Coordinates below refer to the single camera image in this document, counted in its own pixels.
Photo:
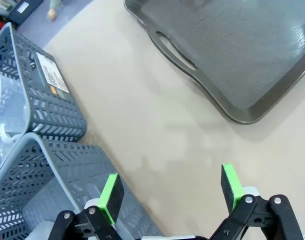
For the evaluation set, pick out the dark grey plastic tray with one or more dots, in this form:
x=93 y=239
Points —
x=232 y=57

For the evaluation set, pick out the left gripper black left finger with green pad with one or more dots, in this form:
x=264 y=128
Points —
x=112 y=195

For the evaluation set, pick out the clear plastic beaker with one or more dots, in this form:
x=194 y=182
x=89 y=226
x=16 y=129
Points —
x=10 y=105

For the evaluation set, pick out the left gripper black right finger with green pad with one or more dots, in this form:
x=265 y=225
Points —
x=228 y=185

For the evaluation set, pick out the dark box with white label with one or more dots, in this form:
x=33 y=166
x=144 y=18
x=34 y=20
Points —
x=22 y=10

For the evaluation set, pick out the grey perforated plastic basket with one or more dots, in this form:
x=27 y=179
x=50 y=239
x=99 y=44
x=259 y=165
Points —
x=67 y=175

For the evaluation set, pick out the grey basket with white label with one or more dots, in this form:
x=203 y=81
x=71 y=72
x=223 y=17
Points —
x=50 y=100

